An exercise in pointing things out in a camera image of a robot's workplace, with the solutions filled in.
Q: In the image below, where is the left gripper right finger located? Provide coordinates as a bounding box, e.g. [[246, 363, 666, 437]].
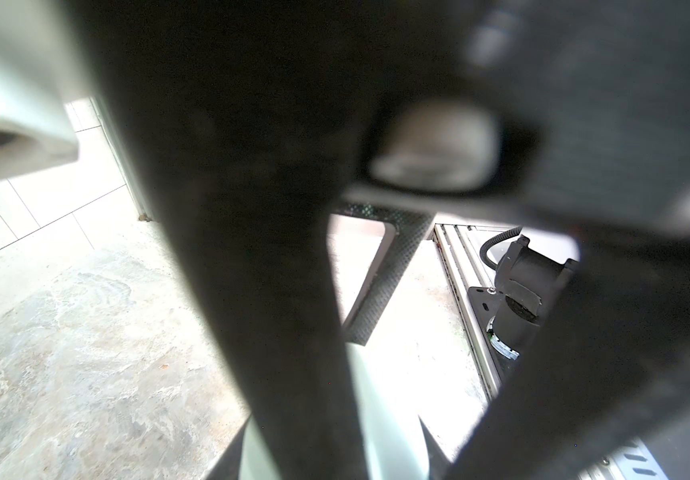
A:
[[420, 421, 451, 474]]

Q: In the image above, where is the green earbud charging case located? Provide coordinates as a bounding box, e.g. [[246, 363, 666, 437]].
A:
[[238, 337, 430, 479]]

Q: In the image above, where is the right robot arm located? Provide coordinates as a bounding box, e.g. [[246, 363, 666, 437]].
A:
[[62, 1, 690, 479]]

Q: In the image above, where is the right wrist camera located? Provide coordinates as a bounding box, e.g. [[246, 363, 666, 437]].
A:
[[0, 1, 92, 180]]

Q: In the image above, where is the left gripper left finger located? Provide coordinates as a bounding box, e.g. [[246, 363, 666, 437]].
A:
[[205, 420, 249, 480]]

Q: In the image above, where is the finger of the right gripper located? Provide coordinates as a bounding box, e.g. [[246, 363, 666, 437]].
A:
[[63, 1, 690, 479], [334, 202, 434, 346]]

